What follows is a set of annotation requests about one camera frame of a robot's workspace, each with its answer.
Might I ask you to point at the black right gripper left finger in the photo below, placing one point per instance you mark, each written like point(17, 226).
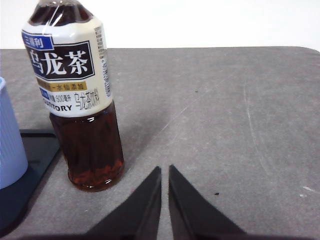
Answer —
point(137, 215)

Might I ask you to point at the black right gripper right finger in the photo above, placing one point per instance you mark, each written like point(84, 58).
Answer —
point(192, 215)

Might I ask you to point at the dark oolong tea bottle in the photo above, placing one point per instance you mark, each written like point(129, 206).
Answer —
point(85, 140)

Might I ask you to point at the blue ribbed paper cup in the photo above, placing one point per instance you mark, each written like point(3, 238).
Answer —
point(10, 140)

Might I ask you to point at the dark teal rectangular tray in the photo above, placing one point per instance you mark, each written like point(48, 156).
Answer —
point(22, 197)

